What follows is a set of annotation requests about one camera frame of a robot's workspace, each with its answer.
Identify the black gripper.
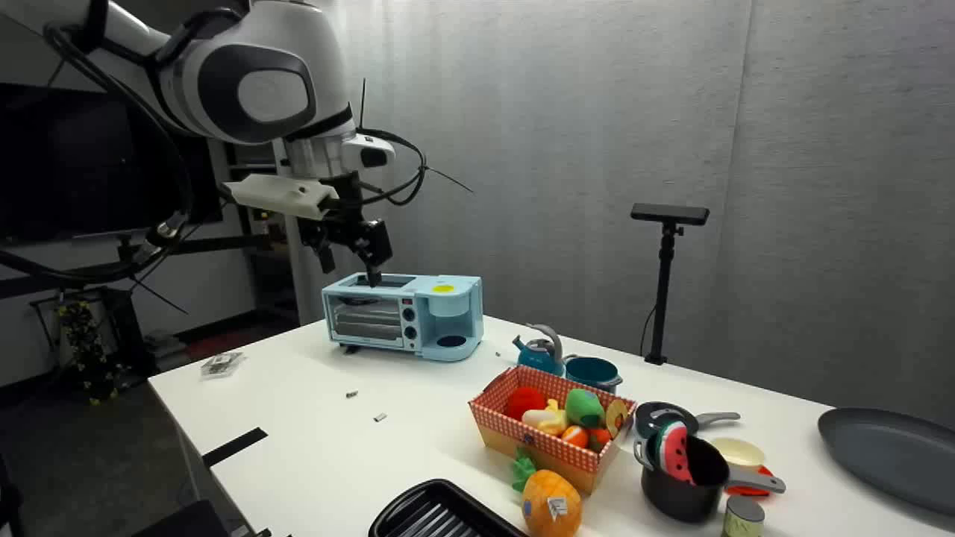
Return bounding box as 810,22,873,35
295,174,395,290

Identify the green plush pear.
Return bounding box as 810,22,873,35
562,386,606,432

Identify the small grey metal object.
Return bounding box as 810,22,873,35
201,349,249,380

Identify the black ribbed tray plate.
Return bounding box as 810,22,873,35
365,475,531,537

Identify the small yellow toy plate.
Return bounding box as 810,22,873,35
710,437,771,472

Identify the large dark grey plate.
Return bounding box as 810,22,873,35
816,405,955,520

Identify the light blue toaster oven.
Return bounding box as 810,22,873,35
321,270,488,365

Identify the long black table strip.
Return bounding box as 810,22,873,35
201,426,271,472

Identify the red plush tomato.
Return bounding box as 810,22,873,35
501,386,551,422

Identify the yellow plush fruit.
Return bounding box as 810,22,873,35
521,398,570,440

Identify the orange checkered basket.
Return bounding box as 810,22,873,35
465,365,639,498

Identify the teal toy pot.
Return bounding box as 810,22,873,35
562,355,627,393

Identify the green potted plant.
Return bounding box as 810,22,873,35
52,296,133,402

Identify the black flat screen monitor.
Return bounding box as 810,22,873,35
0,82,228,249

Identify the round fruit slice toy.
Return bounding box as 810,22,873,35
604,398,637,440

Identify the orange plush pineapple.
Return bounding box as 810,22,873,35
509,450,586,537

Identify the watermelon slice toy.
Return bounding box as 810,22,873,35
653,419,700,486

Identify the black toy cooking pot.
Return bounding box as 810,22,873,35
630,432,734,525

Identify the small tin can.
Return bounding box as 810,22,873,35
719,496,768,537

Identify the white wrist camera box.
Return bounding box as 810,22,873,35
221,174,343,225

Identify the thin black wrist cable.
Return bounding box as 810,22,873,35
357,82,479,208

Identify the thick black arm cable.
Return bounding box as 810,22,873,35
39,22,198,249

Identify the black metal rail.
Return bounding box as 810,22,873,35
0,232,251,302

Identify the black camera on stand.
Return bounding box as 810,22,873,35
627,199,713,367

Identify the small black pan silver handle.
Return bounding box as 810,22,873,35
633,401,745,443

